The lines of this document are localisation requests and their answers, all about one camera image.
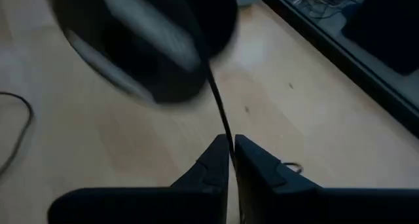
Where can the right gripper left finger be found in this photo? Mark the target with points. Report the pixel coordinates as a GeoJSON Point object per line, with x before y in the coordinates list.
{"type": "Point", "coordinates": [212, 171]}

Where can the black spool with white labels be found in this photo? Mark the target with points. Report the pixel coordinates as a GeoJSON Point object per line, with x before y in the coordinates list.
{"type": "Point", "coordinates": [147, 53]}

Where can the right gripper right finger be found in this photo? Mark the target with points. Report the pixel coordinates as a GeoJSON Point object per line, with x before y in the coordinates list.
{"type": "Point", "coordinates": [262, 178]}

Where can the black box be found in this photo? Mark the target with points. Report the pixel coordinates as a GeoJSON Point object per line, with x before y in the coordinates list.
{"type": "Point", "coordinates": [386, 27]}

